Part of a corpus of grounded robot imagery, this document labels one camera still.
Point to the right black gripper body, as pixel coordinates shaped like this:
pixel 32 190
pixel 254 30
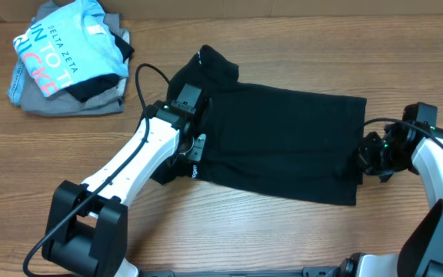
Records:
pixel 384 158

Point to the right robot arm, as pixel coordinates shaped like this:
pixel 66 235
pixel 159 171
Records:
pixel 422 254

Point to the black folded garment in pile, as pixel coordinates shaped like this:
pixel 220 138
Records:
pixel 97 85

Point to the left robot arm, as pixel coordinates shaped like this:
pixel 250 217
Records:
pixel 88 223

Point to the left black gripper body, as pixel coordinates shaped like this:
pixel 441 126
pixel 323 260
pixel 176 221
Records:
pixel 185 150

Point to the light blue printed t-shirt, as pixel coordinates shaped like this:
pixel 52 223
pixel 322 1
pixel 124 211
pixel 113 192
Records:
pixel 69 46

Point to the black t-shirt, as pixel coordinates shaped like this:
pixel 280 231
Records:
pixel 273 141

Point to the grey folded garment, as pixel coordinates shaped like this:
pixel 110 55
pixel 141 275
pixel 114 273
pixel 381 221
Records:
pixel 64 104

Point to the blue denim garment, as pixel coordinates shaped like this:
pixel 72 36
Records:
pixel 14 92

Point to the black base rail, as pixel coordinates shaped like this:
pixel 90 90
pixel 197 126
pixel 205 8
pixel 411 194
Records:
pixel 321 271

